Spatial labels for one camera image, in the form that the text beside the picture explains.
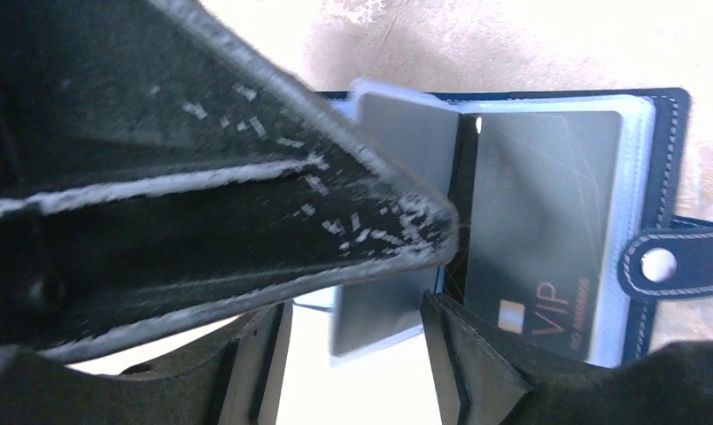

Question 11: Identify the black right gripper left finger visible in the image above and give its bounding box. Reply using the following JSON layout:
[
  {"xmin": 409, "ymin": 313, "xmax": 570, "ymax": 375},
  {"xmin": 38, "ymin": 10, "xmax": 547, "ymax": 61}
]
[{"xmin": 0, "ymin": 302, "xmax": 292, "ymax": 424}]

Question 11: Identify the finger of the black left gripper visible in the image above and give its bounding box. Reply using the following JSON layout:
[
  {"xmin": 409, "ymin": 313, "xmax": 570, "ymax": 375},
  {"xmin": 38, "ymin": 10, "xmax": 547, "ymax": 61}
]
[{"xmin": 0, "ymin": 0, "xmax": 460, "ymax": 365}]

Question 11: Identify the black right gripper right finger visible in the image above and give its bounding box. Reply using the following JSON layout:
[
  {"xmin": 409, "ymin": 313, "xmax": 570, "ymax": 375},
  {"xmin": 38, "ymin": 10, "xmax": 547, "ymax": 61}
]
[{"xmin": 421, "ymin": 292, "xmax": 713, "ymax": 424}]

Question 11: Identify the black VIP credit card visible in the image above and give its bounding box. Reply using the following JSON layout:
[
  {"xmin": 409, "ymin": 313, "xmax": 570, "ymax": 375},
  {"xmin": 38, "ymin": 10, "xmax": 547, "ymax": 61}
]
[{"xmin": 464, "ymin": 111, "xmax": 623, "ymax": 360}]

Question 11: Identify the grey card in holder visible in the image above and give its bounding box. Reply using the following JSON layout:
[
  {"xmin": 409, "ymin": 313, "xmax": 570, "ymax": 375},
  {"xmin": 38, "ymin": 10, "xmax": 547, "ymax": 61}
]
[{"xmin": 329, "ymin": 89, "xmax": 460, "ymax": 359}]

